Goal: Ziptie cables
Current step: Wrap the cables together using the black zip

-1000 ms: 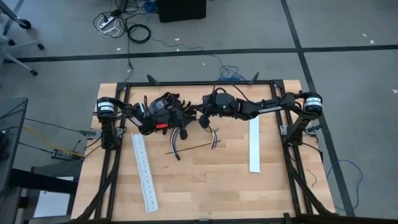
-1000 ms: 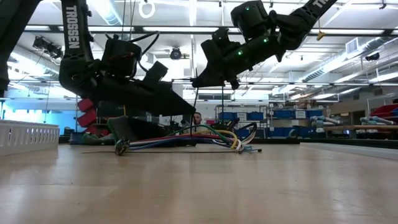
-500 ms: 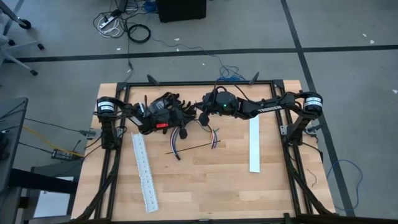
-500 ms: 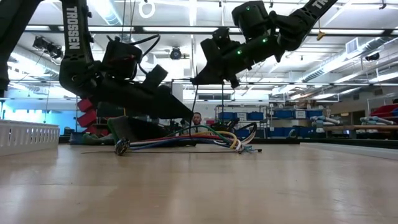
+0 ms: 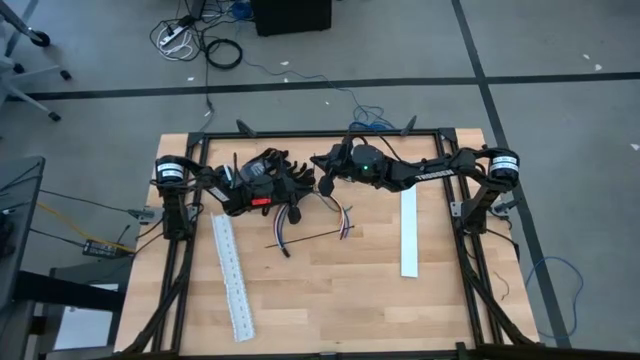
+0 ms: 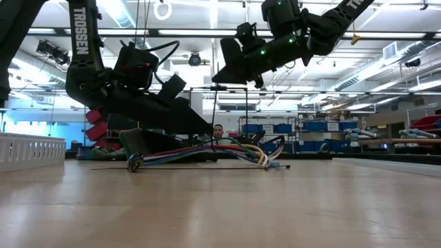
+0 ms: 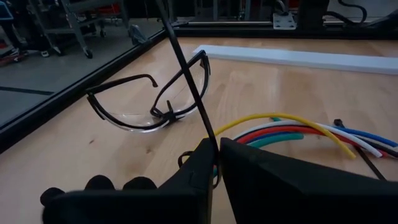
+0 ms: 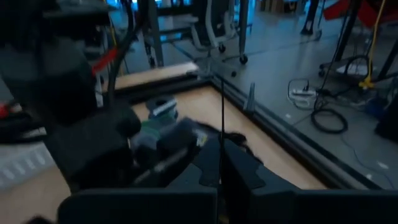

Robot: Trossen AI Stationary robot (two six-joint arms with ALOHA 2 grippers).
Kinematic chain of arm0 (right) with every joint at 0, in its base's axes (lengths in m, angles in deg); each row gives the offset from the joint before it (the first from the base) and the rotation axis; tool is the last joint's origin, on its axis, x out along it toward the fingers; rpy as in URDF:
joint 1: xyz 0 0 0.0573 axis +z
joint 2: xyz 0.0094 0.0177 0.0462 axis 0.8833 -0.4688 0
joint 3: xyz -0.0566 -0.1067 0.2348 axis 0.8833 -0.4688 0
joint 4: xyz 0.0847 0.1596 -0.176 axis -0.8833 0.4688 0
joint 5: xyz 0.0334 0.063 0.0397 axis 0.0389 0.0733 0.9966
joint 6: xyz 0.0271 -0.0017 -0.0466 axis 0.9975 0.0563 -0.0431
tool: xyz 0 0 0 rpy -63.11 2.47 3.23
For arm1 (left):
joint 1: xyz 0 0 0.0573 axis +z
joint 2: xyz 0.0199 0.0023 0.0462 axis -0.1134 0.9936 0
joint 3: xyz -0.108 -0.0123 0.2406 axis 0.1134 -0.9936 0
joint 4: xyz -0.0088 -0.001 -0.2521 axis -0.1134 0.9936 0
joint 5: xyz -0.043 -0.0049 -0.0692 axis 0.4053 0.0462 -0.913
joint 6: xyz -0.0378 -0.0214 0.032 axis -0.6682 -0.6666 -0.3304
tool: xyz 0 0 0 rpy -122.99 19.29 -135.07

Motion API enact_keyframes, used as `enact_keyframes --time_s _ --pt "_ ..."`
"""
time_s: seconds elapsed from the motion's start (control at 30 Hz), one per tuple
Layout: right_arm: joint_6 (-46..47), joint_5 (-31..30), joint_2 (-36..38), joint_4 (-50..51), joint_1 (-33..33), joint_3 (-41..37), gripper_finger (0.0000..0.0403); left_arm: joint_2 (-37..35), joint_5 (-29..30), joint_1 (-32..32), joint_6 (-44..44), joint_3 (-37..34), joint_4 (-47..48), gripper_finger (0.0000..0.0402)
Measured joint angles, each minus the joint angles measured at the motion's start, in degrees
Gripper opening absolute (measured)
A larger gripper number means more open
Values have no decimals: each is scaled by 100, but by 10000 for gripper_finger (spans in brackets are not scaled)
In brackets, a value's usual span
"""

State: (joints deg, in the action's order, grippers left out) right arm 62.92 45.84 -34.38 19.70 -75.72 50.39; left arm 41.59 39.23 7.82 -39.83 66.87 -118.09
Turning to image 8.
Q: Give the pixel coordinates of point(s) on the red storage bins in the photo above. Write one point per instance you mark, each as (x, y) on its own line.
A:
(370, 12)

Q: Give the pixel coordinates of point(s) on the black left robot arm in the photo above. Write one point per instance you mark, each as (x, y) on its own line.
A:
(46, 77)

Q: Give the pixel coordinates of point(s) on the white power strip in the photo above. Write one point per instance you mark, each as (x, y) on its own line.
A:
(303, 92)

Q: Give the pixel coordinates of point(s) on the black zip tie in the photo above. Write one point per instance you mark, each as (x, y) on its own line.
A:
(222, 109)

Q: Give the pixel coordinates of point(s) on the grey castor leg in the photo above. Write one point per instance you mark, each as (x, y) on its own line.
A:
(154, 37)

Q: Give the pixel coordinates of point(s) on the white paper scrap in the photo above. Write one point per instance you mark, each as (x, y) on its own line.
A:
(287, 116)
(368, 176)
(382, 165)

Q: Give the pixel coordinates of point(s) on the grey office chair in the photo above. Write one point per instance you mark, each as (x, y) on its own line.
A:
(217, 25)

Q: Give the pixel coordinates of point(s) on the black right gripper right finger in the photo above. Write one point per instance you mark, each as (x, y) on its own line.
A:
(242, 171)

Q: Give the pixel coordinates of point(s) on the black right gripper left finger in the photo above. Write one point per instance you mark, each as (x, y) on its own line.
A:
(211, 165)

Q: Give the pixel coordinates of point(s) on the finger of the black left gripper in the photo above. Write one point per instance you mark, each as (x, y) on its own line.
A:
(168, 152)

